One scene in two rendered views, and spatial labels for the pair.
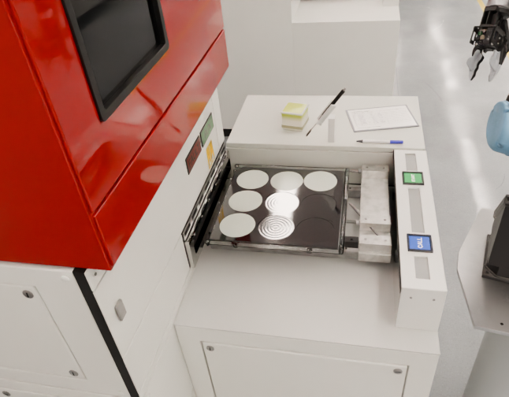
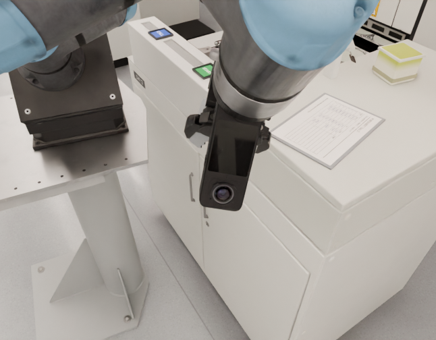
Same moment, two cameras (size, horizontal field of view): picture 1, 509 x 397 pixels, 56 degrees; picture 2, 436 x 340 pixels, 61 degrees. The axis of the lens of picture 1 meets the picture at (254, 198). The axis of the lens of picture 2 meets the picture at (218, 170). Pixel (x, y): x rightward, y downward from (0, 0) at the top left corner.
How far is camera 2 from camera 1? 1.96 m
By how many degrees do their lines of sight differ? 87
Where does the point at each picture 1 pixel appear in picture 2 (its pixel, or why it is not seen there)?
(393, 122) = (302, 124)
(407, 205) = (190, 52)
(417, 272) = (150, 25)
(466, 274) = (131, 97)
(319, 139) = (341, 71)
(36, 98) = not seen: outside the picture
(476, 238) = (137, 126)
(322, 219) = not seen: hidden behind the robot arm
